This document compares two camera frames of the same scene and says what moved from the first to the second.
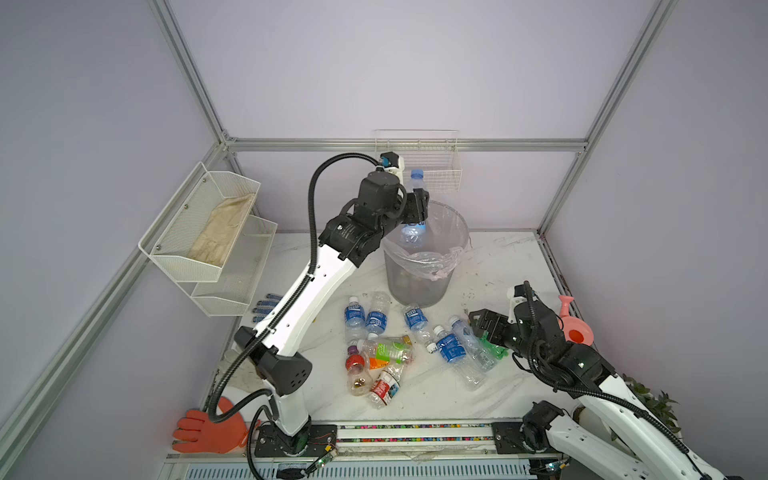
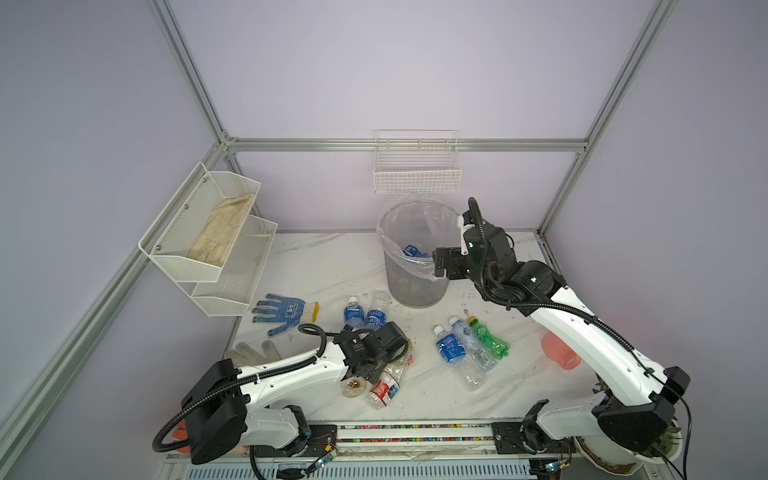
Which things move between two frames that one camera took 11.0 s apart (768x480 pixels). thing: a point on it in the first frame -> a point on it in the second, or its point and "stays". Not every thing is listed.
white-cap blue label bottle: [355, 319] stays
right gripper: [495, 320] -> [448, 255]
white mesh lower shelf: [231, 293] stays
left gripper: [417, 206] -> [372, 376]
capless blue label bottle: [376, 320] stays
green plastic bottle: [496, 350] stays
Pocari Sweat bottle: [418, 323] -> [414, 250]
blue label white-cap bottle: [452, 351] stays
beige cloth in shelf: [221, 229] stays
